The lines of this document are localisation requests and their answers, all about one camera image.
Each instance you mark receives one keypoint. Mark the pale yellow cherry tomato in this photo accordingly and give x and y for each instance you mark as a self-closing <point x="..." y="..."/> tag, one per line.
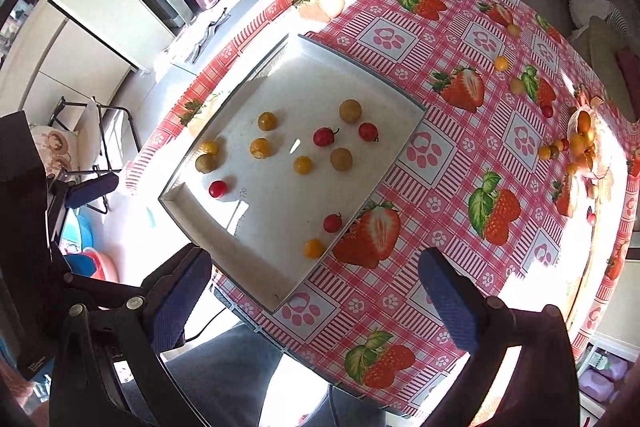
<point x="513" y="29"/>

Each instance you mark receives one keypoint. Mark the strawberry print plaid tablecloth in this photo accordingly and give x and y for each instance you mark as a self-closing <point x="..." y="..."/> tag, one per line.
<point x="450" y="187"/>

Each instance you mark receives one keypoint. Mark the clear glass bowl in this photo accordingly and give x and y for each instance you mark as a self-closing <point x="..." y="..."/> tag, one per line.
<point x="602" y="157"/>

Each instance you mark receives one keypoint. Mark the beige cushion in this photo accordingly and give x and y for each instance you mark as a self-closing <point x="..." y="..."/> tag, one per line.
<point x="605" y="57"/>

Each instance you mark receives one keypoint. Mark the white rectangular tray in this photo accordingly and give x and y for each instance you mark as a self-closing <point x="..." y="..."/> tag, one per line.
<point x="280" y="207"/>

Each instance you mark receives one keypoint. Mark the blue plastic basin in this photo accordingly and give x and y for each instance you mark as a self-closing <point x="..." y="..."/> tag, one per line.
<point x="82" y="232"/>

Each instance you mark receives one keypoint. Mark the metal folding chair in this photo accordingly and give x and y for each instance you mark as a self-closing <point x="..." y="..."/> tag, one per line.
<point x="95" y="132"/>

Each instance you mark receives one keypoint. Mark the white cabinet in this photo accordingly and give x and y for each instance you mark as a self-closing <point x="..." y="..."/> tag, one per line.
<point x="75" y="7"/>

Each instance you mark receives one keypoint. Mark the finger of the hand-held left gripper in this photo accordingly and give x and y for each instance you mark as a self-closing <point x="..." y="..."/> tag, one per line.
<point x="92" y="190"/>

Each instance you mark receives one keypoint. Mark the pile of orange tomatoes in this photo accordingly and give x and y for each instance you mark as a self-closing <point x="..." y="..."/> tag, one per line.
<point x="582" y="142"/>

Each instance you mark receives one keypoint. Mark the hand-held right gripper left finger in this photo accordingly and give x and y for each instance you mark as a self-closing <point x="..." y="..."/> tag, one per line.
<point x="180" y="292"/>

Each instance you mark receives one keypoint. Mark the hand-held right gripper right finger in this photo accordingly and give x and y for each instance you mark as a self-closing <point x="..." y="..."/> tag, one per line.
<point x="450" y="297"/>

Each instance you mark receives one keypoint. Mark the person's jeans leg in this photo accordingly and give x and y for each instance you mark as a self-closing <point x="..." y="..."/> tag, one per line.
<point x="240" y="372"/>

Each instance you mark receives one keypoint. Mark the pink plastic basin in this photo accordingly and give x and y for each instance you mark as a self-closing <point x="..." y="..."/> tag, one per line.
<point x="102" y="264"/>

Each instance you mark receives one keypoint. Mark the cartoon print cushion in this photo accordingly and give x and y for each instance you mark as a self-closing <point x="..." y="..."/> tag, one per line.
<point x="52" y="147"/>

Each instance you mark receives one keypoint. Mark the purple plastic bottle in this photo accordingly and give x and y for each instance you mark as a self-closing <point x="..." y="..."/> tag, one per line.
<point x="612" y="367"/>
<point x="595" y="387"/>

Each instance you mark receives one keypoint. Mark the dark green cherry tomato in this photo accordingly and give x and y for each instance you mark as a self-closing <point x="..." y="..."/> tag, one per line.
<point x="554" y="151"/>

